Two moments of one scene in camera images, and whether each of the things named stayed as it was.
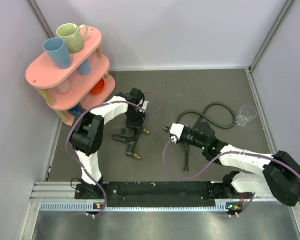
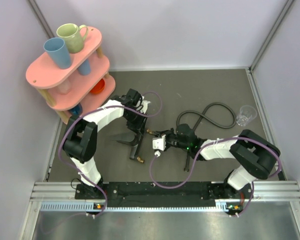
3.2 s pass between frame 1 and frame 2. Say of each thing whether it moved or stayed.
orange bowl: stayed
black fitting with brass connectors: moved
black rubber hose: stayed
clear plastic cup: stayed
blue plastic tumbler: stayed
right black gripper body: moved
